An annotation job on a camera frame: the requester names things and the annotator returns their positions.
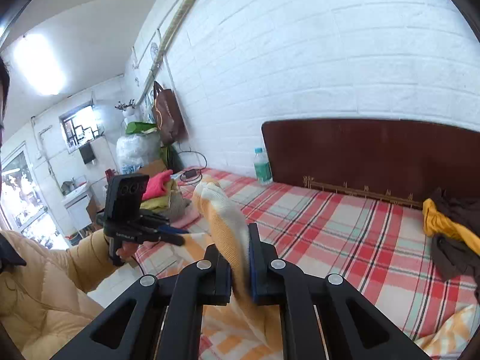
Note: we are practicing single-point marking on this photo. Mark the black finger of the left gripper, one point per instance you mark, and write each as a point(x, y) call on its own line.
point(170, 234)

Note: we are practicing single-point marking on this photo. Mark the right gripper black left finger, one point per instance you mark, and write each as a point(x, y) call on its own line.
point(156, 318)

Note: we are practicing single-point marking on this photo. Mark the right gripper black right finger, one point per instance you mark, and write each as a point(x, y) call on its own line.
point(322, 318)

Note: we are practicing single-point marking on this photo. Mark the orange white striped sweater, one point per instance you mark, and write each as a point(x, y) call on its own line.
point(239, 330)

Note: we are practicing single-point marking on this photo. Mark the stack of folded clothes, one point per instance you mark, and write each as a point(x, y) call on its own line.
point(163, 197)

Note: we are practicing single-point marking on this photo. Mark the person's left hand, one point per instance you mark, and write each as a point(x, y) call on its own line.
point(127, 250)

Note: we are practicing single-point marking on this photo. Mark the red plaid bed sheet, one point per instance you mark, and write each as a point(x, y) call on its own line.
point(379, 248)

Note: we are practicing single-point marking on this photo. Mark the white plastic bag bundle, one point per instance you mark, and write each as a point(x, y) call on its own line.
point(137, 150)

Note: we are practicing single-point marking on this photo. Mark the brown paper bag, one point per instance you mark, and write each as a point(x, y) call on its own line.
point(167, 115)

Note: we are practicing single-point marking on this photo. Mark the window with bars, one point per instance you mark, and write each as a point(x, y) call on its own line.
point(81, 125)

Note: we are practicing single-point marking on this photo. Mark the green label water bottle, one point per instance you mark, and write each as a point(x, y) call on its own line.
point(262, 166)

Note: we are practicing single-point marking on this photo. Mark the dark brown garment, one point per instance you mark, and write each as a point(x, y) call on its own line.
point(453, 258)

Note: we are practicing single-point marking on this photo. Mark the mustard yellow garment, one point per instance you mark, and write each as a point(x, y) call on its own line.
point(434, 222)

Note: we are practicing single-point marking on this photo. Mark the dark wooden headboard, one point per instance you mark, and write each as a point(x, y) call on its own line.
point(398, 160)

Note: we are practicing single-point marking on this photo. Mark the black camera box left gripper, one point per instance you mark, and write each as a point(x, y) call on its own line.
point(124, 197)

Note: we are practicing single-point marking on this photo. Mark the black charger with cable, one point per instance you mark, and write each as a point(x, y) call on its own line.
point(194, 174)

